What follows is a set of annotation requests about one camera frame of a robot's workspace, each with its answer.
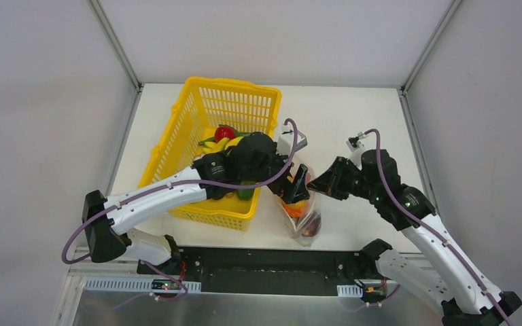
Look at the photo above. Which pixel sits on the dark maroon fruit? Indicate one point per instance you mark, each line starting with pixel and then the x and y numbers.
pixel 312 228

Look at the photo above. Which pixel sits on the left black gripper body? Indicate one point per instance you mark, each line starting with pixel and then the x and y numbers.
pixel 285 170

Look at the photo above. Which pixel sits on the yellow banana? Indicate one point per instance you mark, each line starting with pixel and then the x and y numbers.
pixel 221 145

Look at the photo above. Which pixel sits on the yellow plastic basket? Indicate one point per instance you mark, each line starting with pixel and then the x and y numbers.
pixel 203 104

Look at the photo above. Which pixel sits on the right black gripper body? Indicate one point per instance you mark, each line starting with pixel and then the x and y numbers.
pixel 340 176

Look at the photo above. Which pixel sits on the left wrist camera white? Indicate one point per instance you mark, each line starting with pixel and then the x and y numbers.
pixel 285 141

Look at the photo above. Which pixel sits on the green bell pepper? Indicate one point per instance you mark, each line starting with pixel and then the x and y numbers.
pixel 246 194

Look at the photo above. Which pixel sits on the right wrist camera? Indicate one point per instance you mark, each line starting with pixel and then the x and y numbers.
pixel 356 148

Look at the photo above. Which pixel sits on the clear zip top bag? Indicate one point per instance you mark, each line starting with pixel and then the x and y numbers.
pixel 312 208

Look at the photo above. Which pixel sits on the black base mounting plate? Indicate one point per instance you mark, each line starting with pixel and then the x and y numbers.
pixel 276 272

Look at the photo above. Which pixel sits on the red tomato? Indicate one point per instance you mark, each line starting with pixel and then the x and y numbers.
pixel 223 132

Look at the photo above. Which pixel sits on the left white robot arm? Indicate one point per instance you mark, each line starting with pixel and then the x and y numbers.
pixel 255 161

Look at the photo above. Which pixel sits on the orange pumpkin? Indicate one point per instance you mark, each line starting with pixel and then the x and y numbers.
pixel 295 210

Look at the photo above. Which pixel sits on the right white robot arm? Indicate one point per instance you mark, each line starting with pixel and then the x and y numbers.
pixel 457 290

